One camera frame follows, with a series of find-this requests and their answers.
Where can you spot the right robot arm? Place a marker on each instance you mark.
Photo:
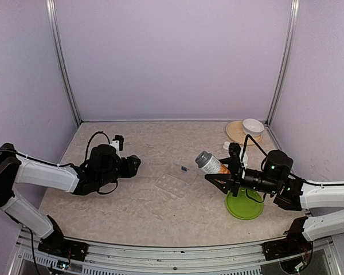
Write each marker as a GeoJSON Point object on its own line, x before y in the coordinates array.
{"type": "Point", "coordinates": [289, 192]}

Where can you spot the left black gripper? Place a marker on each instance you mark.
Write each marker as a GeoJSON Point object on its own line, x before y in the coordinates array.
{"type": "Point", "coordinates": [130, 170]}

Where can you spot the front aluminium rail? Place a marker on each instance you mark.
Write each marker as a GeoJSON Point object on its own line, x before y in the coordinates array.
{"type": "Point", "coordinates": [107, 258]}

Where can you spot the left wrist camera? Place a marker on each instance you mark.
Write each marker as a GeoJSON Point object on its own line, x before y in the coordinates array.
{"type": "Point", "coordinates": [118, 144]}

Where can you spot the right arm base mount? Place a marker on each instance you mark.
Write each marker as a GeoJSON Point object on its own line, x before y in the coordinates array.
{"type": "Point", "coordinates": [294, 243]}

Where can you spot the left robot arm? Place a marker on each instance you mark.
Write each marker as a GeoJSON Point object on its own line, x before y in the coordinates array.
{"type": "Point", "coordinates": [104, 166]}

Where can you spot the white bowl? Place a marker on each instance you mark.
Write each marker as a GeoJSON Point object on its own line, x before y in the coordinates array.
{"type": "Point", "coordinates": [253, 127]}

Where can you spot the green plate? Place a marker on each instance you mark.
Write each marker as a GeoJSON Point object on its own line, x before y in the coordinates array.
{"type": "Point", "coordinates": [247, 205]}

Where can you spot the small white pill bottle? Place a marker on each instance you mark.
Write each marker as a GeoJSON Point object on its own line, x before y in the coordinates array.
{"type": "Point", "coordinates": [225, 147]}

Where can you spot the right aluminium frame post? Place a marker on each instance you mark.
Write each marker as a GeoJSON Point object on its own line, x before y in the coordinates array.
{"type": "Point", "coordinates": [294, 11]}

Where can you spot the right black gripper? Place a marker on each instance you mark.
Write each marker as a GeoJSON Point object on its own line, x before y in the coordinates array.
{"type": "Point", "coordinates": [234, 179]}

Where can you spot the orange pill bottle grey cap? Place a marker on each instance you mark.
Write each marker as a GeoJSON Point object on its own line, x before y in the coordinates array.
{"type": "Point", "coordinates": [209, 164]}

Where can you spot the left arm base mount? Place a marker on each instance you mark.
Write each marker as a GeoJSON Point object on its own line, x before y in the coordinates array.
{"type": "Point", "coordinates": [57, 245]}

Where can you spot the round wooden plate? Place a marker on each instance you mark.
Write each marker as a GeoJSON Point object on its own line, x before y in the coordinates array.
{"type": "Point", "coordinates": [235, 132]}

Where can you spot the aluminium frame post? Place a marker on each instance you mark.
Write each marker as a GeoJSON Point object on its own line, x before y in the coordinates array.
{"type": "Point", "coordinates": [55, 30]}
{"type": "Point", "coordinates": [294, 11]}

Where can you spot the left aluminium frame post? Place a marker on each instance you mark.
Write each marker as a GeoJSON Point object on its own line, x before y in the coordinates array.
{"type": "Point", "coordinates": [55, 30]}

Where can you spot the clear plastic pill organizer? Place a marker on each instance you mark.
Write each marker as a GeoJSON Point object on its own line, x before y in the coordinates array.
{"type": "Point", "coordinates": [176, 179]}

